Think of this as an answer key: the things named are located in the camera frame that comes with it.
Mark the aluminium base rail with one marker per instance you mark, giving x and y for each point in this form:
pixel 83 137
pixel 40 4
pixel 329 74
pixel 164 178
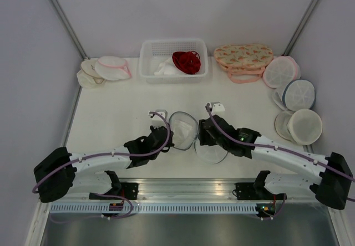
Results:
pixel 183 189

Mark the white satin bra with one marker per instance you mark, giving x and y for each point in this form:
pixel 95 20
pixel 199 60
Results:
pixel 182 131

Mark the pink-trimmed empty laundry bag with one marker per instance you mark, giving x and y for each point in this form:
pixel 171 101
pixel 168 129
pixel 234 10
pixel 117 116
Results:
pixel 112 68

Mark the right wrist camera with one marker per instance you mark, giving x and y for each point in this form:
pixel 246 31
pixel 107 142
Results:
pixel 216 108

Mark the white slotted cable duct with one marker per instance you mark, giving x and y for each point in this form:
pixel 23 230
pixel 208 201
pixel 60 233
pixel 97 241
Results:
pixel 146 208

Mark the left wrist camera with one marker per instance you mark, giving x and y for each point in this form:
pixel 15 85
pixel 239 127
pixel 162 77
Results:
pixel 158 118

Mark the floral bra case stack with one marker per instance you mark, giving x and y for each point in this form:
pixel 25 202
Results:
pixel 243 63

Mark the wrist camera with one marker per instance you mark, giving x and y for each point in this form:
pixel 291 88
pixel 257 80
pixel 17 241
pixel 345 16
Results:
pixel 216 108
pixel 158 118

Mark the white bra in basket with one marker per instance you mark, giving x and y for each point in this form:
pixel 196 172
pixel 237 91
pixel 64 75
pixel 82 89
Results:
pixel 168 68

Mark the beige round laundry bag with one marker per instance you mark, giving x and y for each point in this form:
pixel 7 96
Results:
pixel 303 127

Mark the red bra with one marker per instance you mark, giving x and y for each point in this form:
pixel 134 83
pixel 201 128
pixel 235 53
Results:
pixel 187 62

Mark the white plastic basket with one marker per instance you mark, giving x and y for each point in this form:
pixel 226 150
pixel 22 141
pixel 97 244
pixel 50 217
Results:
pixel 156 63

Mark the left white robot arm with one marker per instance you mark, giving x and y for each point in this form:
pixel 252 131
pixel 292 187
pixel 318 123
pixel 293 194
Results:
pixel 65 174

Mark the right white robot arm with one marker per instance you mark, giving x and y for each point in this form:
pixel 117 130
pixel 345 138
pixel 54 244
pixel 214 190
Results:
pixel 326 178

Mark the blue-trimmed round laundry bag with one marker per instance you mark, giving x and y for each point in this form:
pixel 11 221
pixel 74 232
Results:
pixel 296 95

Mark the white blue-trimmed laundry bag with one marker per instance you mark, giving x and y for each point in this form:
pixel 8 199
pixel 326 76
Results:
pixel 209 154

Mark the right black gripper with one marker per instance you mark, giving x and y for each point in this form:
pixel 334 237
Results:
pixel 203 135

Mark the pink-trimmed round laundry bag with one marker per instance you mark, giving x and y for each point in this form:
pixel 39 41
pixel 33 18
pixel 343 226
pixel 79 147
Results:
pixel 281 71

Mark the beige empty laundry bag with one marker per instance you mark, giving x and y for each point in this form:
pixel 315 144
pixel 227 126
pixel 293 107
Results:
pixel 87 76

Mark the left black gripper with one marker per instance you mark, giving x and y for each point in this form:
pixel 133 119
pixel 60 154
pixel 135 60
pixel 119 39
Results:
pixel 170 143

